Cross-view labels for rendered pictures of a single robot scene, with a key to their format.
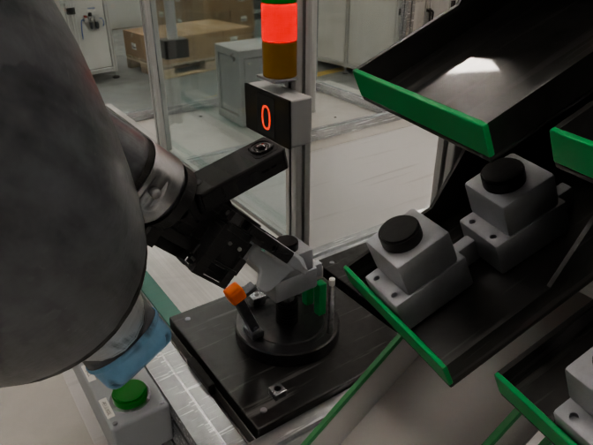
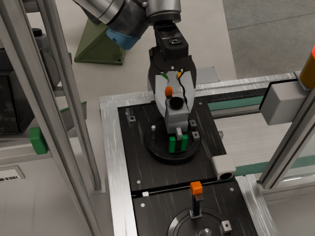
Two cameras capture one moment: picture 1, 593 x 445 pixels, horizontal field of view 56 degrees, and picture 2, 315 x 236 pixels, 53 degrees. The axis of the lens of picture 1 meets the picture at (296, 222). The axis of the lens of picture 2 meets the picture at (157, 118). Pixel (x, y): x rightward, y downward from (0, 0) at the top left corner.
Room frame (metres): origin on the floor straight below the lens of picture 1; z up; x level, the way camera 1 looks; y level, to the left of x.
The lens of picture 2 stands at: (0.72, -0.41, 1.62)
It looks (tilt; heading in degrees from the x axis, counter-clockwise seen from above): 52 degrees down; 112
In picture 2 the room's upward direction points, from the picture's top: 2 degrees clockwise
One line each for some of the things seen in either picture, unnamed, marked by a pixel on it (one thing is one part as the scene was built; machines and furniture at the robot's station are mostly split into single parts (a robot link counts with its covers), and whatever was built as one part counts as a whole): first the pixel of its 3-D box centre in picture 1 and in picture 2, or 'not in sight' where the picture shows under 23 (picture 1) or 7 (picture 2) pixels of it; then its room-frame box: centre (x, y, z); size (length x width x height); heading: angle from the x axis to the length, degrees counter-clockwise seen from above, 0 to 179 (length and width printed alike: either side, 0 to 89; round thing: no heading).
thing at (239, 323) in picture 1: (287, 325); (172, 136); (0.59, 0.01, 0.98); 0.14 x 0.14 x 0.02
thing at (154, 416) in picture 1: (114, 380); (183, 84); (0.54, 0.24, 0.93); 0.21 x 0.07 x 0.06; 35
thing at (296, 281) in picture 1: (293, 261); (176, 115); (0.60, 0.00, 1.08); 0.08 x 0.04 x 0.07; 125
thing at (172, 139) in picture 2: (319, 297); (171, 144); (0.61, -0.03, 1.01); 0.01 x 0.01 x 0.05; 35
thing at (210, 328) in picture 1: (287, 335); (172, 141); (0.59, 0.01, 0.96); 0.24 x 0.24 x 0.02; 35
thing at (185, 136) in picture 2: (307, 288); (183, 143); (0.63, -0.02, 1.01); 0.01 x 0.01 x 0.05; 35
